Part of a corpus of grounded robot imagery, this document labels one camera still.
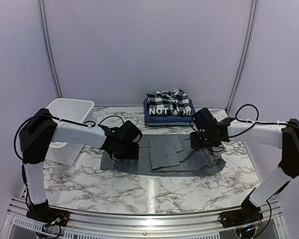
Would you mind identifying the white plastic bin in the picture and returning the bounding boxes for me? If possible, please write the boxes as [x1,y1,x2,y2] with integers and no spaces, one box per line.
[46,98,95,167]

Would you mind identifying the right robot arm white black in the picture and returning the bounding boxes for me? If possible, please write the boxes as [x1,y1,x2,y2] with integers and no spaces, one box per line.
[190,108,299,223]

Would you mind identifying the black shirt white letters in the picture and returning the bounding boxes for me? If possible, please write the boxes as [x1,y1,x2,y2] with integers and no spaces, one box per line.
[148,106,191,117]

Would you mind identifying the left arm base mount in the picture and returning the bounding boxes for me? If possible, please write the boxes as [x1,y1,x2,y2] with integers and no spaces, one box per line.
[26,200,70,227]

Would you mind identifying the right wall aluminium profile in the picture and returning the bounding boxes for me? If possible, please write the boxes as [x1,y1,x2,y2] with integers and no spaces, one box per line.
[225,0,259,113]

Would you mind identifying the left wall aluminium profile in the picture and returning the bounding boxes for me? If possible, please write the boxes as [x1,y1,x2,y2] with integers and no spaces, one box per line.
[37,0,63,98]

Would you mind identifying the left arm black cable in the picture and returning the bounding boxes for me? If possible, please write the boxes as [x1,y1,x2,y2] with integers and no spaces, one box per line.
[13,113,125,162]

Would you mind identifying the blue checked folded shirt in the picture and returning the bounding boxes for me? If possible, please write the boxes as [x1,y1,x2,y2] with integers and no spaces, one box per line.
[143,99,196,126]

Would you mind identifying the aluminium frame rail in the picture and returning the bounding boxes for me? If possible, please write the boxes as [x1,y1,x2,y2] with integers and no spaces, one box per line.
[0,198,288,239]

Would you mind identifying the grey long sleeve shirt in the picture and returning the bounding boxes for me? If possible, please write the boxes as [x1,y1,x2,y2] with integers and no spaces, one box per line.
[100,134,226,177]

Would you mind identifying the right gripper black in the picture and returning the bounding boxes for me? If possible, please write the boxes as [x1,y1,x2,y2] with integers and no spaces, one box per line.
[190,130,216,149]

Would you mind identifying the wall aluminium profile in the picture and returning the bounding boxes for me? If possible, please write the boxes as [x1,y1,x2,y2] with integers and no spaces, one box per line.
[225,0,259,113]
[37,0,63,98]

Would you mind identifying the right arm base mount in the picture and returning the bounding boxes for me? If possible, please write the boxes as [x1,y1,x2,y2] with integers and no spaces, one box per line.
[217,199,264,228]

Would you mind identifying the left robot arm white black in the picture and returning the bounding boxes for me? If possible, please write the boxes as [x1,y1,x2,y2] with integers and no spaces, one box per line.
[13,108,143,222]

